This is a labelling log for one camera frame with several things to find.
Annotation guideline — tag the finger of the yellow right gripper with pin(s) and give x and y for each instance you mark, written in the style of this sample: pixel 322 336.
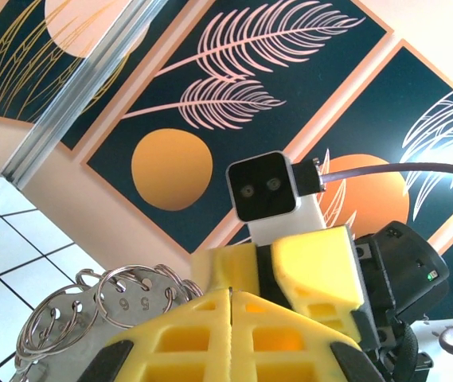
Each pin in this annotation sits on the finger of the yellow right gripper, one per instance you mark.
pixel 226 266
pixel 313 270

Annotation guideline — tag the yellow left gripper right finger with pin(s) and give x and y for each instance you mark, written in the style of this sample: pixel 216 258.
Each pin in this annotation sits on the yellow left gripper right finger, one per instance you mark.
pixel 242 358

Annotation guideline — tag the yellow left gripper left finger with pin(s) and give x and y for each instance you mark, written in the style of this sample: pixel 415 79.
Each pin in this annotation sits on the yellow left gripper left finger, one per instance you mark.
pixel 210 330

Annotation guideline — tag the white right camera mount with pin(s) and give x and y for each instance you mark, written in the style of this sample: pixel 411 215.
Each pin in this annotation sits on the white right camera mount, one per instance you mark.
pixel 305 219

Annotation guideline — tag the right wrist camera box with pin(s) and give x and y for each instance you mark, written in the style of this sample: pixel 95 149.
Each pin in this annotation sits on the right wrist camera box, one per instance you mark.
pixel 262 187

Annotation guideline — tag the aluminium frame post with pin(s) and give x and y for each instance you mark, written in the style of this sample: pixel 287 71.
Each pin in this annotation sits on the aluminium frame post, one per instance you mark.
pixel 80 83

